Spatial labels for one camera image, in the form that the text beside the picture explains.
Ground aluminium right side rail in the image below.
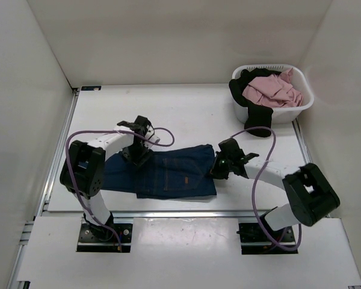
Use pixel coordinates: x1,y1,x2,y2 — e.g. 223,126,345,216
284,124,333,226

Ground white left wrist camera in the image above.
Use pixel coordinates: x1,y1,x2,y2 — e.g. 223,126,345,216
145,128,160,145

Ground black garment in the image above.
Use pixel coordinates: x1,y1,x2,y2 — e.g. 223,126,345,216
229,68,281,129

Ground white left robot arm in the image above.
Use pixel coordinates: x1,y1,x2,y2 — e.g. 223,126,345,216
60,116,159,241

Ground pink garment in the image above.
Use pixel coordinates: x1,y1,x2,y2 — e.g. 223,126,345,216
242,68,303,108

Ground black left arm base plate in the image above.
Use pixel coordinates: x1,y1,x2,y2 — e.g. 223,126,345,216
76,221,133,253

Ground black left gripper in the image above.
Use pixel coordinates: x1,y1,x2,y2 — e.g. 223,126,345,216
118,140,154,171

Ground white laundry basket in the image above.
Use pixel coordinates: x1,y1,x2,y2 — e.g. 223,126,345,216
229,64,314,124

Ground small blue label sticker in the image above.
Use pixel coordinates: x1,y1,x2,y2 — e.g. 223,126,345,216
81,85,102,91

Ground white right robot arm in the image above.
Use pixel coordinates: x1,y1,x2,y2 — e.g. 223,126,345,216
211,138,341,243

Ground dark blue denim trousers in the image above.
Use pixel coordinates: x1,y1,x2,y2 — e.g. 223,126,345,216
102,144,217,200

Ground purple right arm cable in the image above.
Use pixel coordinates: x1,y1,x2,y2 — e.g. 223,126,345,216
228,126,303,251

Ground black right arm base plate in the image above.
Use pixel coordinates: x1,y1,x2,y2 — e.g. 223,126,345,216
236,223,298,255

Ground aluminium table edge rail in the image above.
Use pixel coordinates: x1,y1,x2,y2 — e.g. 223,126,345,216
20,210,257,235

